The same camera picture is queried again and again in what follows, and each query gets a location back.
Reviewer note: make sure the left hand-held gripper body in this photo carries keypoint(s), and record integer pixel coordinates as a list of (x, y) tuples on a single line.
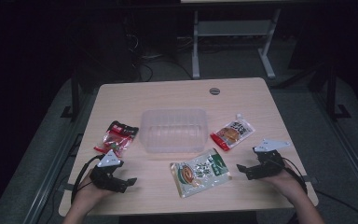
[(105, 179)]

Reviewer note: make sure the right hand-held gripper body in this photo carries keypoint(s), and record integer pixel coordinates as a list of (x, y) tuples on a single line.
[(268, 161)]

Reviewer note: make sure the white and red snack packet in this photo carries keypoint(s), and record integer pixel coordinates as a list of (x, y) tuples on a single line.
[(232, 133)]

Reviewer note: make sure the red and black snack packet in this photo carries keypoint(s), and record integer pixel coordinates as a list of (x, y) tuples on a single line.
[(117, 138)]

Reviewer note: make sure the clear plastic container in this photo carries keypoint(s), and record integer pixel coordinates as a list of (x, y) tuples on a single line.
[(173, 130)]

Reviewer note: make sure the person's left hand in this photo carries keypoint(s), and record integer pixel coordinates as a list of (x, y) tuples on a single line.
[(90, 194)]

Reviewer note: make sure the person's right hand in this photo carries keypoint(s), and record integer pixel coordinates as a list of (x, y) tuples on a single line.
[(284, 183)]

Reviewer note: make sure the green and white snack packet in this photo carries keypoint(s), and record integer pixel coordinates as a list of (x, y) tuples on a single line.
[(200, 173)]

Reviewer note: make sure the black metal stand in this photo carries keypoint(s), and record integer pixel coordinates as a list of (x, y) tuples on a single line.
[(74, 93), (332, 93)]

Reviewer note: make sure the white desk frame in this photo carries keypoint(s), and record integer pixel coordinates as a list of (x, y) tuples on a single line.
[(233, 29)]

